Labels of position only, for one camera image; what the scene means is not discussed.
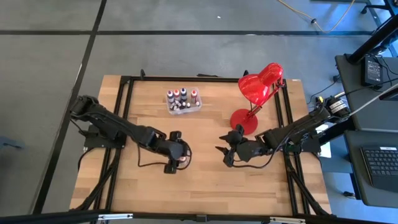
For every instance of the clear plastic container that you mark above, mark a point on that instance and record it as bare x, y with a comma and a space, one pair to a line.
192, 110

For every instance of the blue floor object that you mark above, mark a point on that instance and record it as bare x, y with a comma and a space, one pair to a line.
9, 142

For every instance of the black laptop keyboard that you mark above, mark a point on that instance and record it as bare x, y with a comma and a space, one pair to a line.
382, 165

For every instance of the black chair base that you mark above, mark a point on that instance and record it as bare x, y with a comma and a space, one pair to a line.
363, 11

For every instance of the red desk lamp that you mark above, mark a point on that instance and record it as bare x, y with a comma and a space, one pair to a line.
258, 87

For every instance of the white paper sheet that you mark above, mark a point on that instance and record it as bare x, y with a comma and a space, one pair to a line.
326, 151

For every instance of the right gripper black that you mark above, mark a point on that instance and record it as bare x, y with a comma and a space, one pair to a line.
248, 149

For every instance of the black power adapter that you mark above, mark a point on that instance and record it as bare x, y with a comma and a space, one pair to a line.
372, 71

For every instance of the black side desk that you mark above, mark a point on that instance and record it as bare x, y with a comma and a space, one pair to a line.
373, 118

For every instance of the large purple food coloring bottle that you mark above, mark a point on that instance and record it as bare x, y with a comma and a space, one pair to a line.
170, 94

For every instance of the grey side desk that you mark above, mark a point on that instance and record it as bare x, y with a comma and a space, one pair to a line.
354, 174

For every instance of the black frame beam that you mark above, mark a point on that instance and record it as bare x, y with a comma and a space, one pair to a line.
46, 217

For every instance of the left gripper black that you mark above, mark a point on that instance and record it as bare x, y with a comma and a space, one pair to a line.
174, 151

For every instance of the silver metal bracket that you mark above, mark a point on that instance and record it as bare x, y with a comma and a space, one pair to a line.
287, 220
115, 216

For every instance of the black diagonal pole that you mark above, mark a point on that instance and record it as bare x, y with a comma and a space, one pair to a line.
373, 40

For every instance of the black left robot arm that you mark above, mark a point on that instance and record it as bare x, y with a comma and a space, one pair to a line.
124, 127

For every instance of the thin silver rod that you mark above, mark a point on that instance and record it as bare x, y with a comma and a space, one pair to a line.
373, 100

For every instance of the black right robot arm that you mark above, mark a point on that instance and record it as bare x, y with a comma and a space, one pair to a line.
298, 127

